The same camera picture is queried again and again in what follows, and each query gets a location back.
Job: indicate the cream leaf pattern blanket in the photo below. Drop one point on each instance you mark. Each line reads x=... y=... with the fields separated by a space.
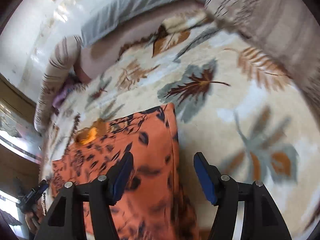
x=232 y=102

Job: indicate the mauve bed sheet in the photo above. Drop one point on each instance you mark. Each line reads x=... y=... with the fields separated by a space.
x=96 y=58

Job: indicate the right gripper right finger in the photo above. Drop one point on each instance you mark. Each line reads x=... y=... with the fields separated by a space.
x=262 y=218

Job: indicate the striped beige bolster pillow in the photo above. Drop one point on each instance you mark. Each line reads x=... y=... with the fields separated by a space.
x=61 y=60

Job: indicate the orange black floral garment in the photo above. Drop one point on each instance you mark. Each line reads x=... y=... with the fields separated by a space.
x=153 y=205

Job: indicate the person's left hand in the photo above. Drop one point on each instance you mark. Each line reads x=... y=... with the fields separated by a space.
x=32 y=223

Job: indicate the wooden glass cabinet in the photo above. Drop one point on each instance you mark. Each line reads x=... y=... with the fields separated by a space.
x=20 y=151

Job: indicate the purple cloth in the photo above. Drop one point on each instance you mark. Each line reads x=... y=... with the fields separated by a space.
x=68 y=86

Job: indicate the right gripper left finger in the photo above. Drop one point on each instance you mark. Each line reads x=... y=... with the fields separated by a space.
x=65 y=218

